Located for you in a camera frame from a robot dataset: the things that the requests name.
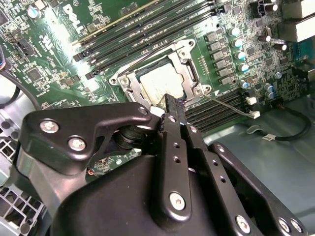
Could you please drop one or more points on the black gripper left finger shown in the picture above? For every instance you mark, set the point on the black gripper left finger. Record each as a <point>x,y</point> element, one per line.
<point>73,127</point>

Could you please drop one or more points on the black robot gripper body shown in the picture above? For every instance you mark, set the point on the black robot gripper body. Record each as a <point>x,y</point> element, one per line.
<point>110,209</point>

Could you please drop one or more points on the metal socket cover frame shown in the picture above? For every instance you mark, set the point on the metal socket cover frame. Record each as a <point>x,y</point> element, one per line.
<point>134,86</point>

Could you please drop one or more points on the thin metal locking lever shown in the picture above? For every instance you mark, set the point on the thin metal locking lever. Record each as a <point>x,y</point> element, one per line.
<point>147,58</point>
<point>231,105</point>

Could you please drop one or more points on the silver square CPU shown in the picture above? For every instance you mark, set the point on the silver square CPU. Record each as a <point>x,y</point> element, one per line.
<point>162,81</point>

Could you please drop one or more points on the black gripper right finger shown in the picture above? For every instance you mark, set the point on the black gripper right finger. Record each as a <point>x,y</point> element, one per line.
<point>221,172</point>

